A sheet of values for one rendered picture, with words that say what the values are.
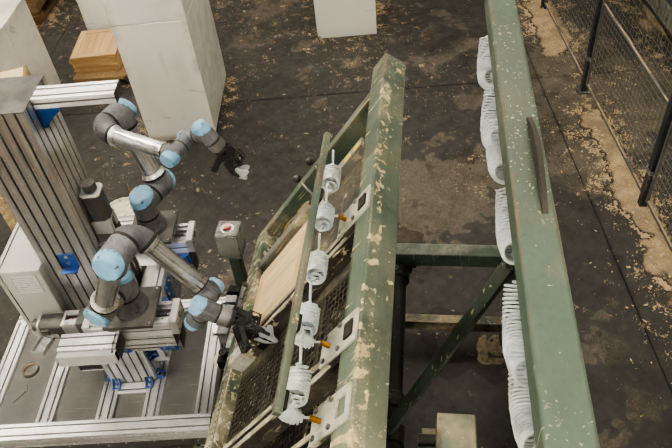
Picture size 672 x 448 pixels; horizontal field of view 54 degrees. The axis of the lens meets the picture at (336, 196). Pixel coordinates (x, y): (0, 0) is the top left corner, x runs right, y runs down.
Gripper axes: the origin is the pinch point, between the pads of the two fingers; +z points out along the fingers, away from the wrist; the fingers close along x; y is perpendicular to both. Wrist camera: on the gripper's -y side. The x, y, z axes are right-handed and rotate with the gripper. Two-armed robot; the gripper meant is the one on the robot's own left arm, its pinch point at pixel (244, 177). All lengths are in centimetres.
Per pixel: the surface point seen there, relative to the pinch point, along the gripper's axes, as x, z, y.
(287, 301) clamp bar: -74, 9, 23
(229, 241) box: 3.8, 33.0, -36.1
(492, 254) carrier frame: -5, 105, 76
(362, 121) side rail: 3, 4, 61
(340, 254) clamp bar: -77, -5, 56
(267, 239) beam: 3.6, 42.1, -18.6
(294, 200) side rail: 6.3, 29.0, 7.4
